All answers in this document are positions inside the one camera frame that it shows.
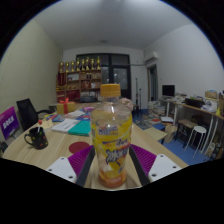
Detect blue colourful book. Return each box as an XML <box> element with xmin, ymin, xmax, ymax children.
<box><xmin>46</xmin><ymin>113</ymin><xmax>67</xmax><ymax>123</ymax></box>

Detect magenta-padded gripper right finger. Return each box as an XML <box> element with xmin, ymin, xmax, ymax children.
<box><xmin>129</xmin><ymin>144</ymin><xmax>183</xmax><ymax>187</ymax></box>

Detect black computer monitor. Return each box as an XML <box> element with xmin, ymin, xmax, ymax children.
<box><xmin>161</xmin><ymin>84</ymin><xmax>176</xmax><ymax>98</ymax></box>

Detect white round stool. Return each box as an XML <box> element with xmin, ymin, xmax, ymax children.
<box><xmin>184</xmin><ymin>125</ymin><xmax>208</xmax><ymax>154</ymax></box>

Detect yellow gift box red ribbon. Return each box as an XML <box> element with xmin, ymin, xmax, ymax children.
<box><xmin>55</xmin><ymin>98</ymin><xmax>77</xmax><ymax>115</ymax></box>

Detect black office chair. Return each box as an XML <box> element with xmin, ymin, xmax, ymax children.
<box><xmin>15</xmin><ymin>97</ymin><xmax>54</xmax><ymax>132</ymax></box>

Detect teal book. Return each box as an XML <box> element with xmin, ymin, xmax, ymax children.
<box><xmin>68</xmin><ymin>119</ymin><xmax>92</xmax><ymax>137</ymax></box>

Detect yellow-label orange-cap drink bottle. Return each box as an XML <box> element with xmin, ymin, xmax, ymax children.
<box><xmin>90</xmin><ymin>83</ymin><xmax>133</xmax><ymax>189</ymax></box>

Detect white wall air conditioner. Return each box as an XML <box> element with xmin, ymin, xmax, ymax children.
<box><xmin>143</xmin><ymin>50</ymin><xmax>160</xmax><ymax>65</ymax></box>

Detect pink flowers in white pot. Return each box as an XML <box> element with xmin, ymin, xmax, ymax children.
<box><xmin>119</xmin><ymin>97</ymin><xmax>134</xmax><ymax>113</ymax></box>

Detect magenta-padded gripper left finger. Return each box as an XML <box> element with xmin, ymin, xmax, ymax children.
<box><xmin>46</xmin><ymin>144</ymin><xmax>97</xmax><ymax>188</ymax></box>

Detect wooden shelf unit with trophies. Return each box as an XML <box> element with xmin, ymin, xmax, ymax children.
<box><xmin>55</xmin><ymin>55</ymin><xmax>103</xmax><ymax>103</ymax></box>

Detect pale yellow notepad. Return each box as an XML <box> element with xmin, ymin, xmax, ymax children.
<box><xmin>41</xmin><ymin>119</ymin><xmax>54</xmax><ymax>130</ymax></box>

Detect black framed glass door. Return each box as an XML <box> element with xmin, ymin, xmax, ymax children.
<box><xmin>75</xmin><ymin>53</ymin><xmax>132</xmax><ymax>100</ymax></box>

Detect brown wooden stool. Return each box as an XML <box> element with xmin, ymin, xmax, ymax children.
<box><xmin>174</xmin><ymin>118</ymin><xmax>198</xmax><ymax>148</ymax></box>

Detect cluttered wooden side desk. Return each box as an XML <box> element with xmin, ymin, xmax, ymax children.
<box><xmin>159</xmin><ymin>89</ymin><xmax>224</xmax><ymax>159</ymax></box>

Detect flat round red coaster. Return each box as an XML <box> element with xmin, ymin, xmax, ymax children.
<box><xmin>68</xmin><ymin>141</ymin><xmax>91</xmax><ymax>155</ymax></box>

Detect purple sign board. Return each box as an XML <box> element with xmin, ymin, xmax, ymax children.
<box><xmin>0</xmin><ymin>106</ymin><xmax>20</xmax><ymax>141</ymax></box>

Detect black mug with coloured dots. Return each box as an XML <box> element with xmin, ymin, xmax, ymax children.
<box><xmin>23</xmin><ymin>126</ymin><xmax>49</xmax><ymax>150</ymax></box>

